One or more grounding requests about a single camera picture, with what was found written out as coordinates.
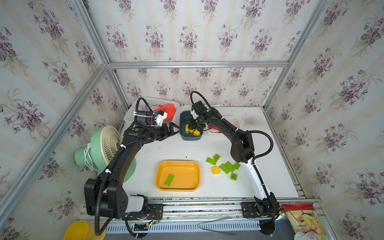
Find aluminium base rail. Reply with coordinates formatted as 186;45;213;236
79;196;325;235

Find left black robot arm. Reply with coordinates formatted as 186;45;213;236
84;97;177;236

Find green lego plate long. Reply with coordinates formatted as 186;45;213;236
219;164;231;175

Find snack bag red top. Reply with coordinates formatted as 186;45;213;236
282;203;327;240

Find red lego brick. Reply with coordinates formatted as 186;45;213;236
209;125;221;133

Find yellow plastic tray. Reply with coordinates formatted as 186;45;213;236
155;160;201;192

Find red toy in basket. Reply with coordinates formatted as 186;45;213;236
154;104;176;122

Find white plastic tray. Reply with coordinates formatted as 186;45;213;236
208;115;240;134

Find dark blue plastic tray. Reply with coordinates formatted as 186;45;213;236
180;111;204;141

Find green desk fan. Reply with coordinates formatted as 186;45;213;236
74;126;122;174

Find small green lego brick bottom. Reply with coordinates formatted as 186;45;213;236
230;173;237;181

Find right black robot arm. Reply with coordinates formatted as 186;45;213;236
190;91;281;236

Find white perforated basket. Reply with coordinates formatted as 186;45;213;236
124;97;180;122

